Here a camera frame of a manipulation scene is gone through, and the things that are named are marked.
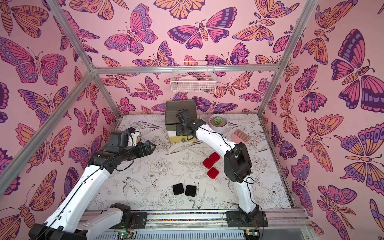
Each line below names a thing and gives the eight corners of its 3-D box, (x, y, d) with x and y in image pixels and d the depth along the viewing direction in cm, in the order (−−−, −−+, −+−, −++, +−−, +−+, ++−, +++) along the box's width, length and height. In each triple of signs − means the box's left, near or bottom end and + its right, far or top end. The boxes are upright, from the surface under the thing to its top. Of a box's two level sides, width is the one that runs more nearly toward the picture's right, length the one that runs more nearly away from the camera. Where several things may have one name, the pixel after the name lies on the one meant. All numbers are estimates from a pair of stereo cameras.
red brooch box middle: (201, 164, 95) (201, 162, 94) (207, 158, 98) (207, 157, 96) (208, 169, 93) (209, 168, 91) (214, 164, 95) (214, 162, 94)
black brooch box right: (184, 195, 84) (184, 193, 82) (186, 185, 87) (186, 184, 85) (195, 197, 83) (195, 196, 81) (197, 187, 86) (197, 186, 84)
